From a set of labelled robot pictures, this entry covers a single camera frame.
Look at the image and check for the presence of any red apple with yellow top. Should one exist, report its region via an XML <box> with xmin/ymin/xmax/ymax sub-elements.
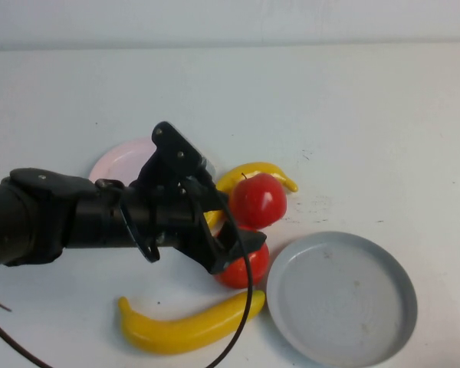
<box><xmin>213</xmin><ymin>225</ymin><xmax>271</xmax><ymax>290</ymax></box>

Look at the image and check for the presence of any pink round plate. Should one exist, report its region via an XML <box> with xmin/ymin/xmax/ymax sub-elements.
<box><xmin>88</xmin><ymin>137</ymin><xmax>218</xmax><ymax>183</ymax></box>

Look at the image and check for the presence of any grey round plate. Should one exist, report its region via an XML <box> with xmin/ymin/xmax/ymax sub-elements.
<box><xmin>266</xmin><ymin>231</ymin><xmax>419</xmax><ymax>367</ymax></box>

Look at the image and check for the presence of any black left cable loop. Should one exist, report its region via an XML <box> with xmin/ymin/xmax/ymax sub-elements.
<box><xmin>119</xmin><ymin>197</ymin><xmax>161</xmax><ymax>265</ymax></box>

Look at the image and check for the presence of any dark red apple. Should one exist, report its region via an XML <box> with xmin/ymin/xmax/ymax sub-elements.
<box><xmin>228</xmin><ymin>172</ymin><xmax>288</xmax><ymax>230</ymax></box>

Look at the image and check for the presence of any thin brown cable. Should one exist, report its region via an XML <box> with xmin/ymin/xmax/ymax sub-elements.
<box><xmin>0</xmin><ymin>294</ymin><xmax>54</xmax><ymax>368</ymax></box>

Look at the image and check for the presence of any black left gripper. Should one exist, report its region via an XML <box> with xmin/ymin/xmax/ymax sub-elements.
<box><xmin>121</xmin><ymin>176</ymin><xmax>268</xmax><ymax>275</ymax></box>

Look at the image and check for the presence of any yellow plastic banana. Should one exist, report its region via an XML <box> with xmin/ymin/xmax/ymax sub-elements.
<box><xmin>202</xmin><ymin>162</ymin><xmax>299</xmax><ymax>229</ymax></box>
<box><xmin>117</xmin><ymin>290</ymin><xmax>267</xmax><ymax>356</ymax></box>

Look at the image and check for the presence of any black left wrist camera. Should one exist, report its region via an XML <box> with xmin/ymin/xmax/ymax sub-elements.
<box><xmin>151</xmin><ymin>121</ymin><xmax>215</xmax><ymax>184</ymax></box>

